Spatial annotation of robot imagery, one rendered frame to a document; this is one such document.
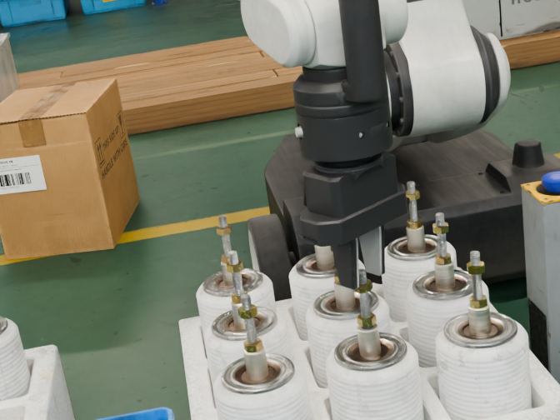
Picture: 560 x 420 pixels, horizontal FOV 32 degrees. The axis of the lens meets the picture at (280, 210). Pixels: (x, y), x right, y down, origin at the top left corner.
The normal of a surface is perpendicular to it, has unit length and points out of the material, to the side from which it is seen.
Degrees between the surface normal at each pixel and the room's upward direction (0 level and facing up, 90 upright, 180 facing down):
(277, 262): 55
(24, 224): 89
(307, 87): 45
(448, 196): 0
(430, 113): 112
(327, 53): 90
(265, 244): 37
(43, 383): 0
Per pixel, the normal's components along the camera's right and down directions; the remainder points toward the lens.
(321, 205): -0.74, 0.33
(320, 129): -0.51, 0.37
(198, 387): -0.14, -0.93
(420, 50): 0.02, -0.39
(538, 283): -0.98, 0.18
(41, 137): -0.06, 0.36
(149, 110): 0.15, 0.33
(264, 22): -0.89, 0.27
